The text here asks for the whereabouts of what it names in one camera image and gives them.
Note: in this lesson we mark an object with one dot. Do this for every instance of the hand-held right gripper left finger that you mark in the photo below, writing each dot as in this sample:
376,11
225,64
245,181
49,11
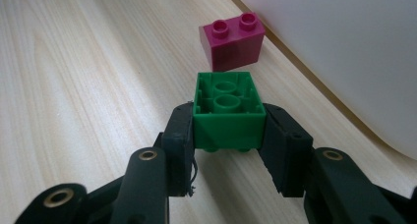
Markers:
178,152

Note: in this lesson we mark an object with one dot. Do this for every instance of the white plastic bin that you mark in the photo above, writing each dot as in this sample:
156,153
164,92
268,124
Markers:
344,53

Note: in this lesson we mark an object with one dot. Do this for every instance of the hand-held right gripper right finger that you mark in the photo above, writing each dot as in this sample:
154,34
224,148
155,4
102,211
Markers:
286,155

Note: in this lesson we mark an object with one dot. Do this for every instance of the green toy brick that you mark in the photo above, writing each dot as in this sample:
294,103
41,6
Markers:
229,125

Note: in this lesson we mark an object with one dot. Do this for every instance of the magenta toy brick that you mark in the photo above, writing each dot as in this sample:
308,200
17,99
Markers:
234,45

